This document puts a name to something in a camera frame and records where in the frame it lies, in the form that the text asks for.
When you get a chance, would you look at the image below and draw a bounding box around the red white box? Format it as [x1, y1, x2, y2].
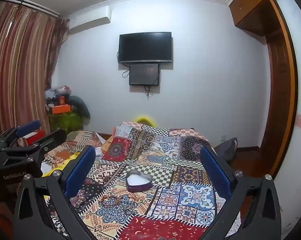
[22, 129, 45, 146]

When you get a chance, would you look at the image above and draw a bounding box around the dark green bag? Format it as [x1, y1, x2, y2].
[69, 95, 91, 118]

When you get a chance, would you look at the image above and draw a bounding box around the small black wall monitor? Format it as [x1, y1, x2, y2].
[129, 63, 160, 86]

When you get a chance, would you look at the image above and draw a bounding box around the purple heart-shaped tin box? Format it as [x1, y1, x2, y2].
[126, 170, 152, 193]

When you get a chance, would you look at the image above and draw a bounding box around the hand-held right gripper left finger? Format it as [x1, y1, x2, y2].
[13, 145, 121, 240]

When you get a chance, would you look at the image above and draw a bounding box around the cluttered green side table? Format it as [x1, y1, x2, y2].
[48, 112, 84, 133]

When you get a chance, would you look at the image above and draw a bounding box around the yellow cloth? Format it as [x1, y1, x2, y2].
[41, 151, 80, 178]

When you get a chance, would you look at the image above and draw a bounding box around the brown beaded bracelet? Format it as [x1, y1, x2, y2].
[101, 195, 121, 208]

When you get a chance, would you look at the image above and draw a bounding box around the orange flat box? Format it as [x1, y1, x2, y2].
[49, 104, 71, 114]

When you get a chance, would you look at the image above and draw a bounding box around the black wall television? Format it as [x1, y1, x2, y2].
[119, 32, 172, 64]

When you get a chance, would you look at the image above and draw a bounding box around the colourful patchwork blanket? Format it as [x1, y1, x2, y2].
[44, 122, 241, 240]

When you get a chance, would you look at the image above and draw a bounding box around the white curtain rail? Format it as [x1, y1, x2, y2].
[2, 0, 61, 18]

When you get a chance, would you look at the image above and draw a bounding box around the grey bag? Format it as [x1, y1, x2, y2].
[214, 137, 238, 162]

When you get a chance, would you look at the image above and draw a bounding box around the yellow round object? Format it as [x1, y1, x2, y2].
[133, 115, 155, 126]

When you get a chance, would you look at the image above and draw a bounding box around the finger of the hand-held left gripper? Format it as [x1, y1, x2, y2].
[0, 119, 41, 146]
[0, 129, 67, 161]

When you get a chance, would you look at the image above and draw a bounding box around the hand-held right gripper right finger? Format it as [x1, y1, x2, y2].
[200, 145, 283, 240]

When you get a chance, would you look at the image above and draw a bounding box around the white air conditioner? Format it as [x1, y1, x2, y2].
[68, 7, 111, 34]

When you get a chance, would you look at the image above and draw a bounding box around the brown wooden wardrobe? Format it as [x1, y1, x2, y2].
[229, 0, 299, 178]

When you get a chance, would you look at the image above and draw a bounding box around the orange cloth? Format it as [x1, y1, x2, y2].
[101, 127, 116, 153]

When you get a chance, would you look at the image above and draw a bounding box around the striped red brown curtain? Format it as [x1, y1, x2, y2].
[0, 1, 66, 136]

